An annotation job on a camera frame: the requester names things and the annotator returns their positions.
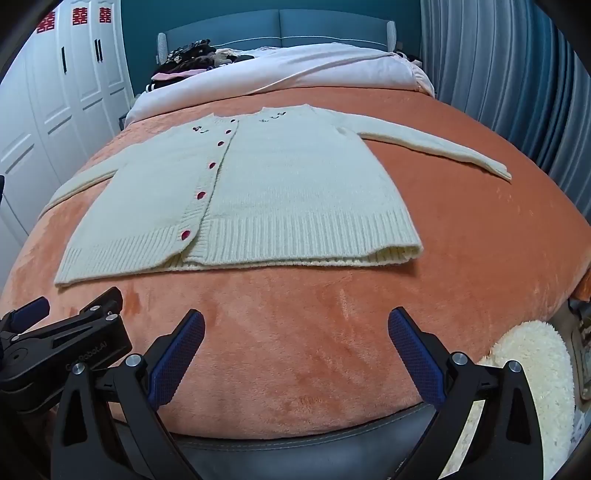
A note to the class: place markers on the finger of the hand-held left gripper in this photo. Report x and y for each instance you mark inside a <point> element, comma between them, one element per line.
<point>27,310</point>
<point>92,314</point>

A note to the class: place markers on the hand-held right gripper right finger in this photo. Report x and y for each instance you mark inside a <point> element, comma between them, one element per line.
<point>415,355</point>

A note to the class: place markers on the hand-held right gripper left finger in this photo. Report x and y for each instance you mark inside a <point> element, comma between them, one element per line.
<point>178,360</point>

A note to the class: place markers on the cream knit cardigan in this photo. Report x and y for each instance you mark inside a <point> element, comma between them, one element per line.
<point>286,194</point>

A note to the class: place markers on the pile of dark clothes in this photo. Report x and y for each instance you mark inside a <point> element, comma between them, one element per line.
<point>194,57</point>

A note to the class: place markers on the orange plush blanket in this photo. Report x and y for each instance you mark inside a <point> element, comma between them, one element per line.
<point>300,346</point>

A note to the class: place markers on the white fluffy rug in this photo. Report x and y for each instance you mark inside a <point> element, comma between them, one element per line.
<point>540,378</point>

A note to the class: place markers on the black bed footboard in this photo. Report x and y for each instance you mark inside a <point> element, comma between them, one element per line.
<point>300,454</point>

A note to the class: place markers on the white wardrobe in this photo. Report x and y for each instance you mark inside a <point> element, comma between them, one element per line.
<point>51,115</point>

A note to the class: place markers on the red paper decal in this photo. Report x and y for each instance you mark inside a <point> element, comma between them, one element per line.
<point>77,16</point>
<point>46,23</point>
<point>105,14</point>

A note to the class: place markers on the blue-grey curtain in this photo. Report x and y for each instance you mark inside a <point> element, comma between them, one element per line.
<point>508,69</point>

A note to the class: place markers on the pale pink duvet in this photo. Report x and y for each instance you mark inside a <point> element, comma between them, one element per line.
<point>300,69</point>

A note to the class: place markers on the blue upholstered headboard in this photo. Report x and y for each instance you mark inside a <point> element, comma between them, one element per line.
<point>300,25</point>

